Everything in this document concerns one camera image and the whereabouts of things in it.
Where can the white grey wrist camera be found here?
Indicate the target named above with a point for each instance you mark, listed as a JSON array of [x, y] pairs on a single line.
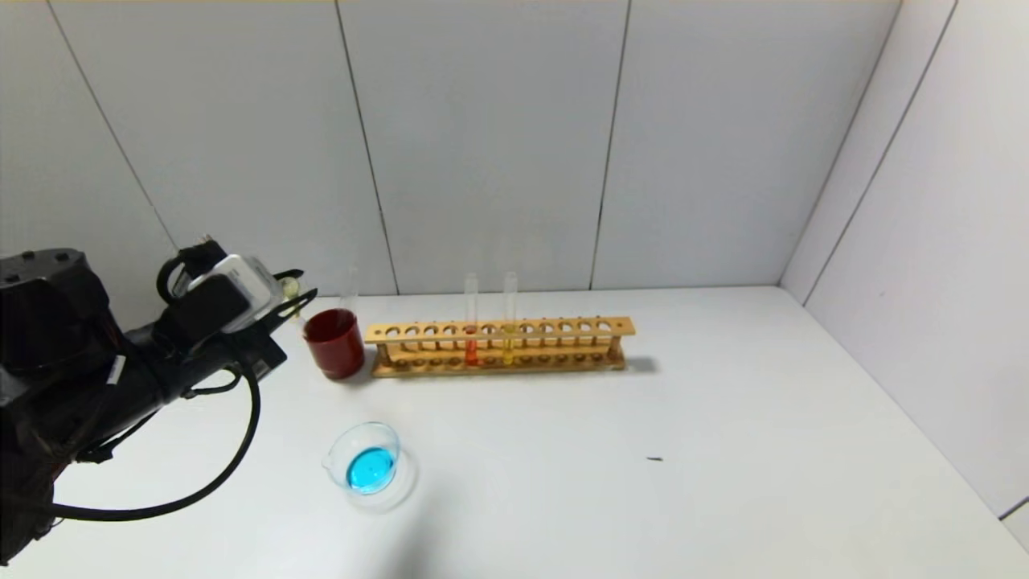
[[241, 289]]

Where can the test tube with red liquid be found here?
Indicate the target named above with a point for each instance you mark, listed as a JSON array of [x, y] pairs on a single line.
[[471, 352]]

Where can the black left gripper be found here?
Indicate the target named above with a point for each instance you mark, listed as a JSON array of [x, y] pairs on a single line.
[[269, 347]]

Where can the empty glass test tube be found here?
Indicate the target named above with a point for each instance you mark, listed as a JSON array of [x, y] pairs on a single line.
[[350, 289]]

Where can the clear glass beaker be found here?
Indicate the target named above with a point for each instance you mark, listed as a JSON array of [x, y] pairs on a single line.
[[371, 468]]

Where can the red cup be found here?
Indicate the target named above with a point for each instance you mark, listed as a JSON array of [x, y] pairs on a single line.
[[338, 358]]

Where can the wooden test tube rack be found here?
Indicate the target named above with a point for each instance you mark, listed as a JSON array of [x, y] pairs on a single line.
[[628, 328]]

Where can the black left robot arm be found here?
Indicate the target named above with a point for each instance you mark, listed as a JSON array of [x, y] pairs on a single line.
[[56, 362]]

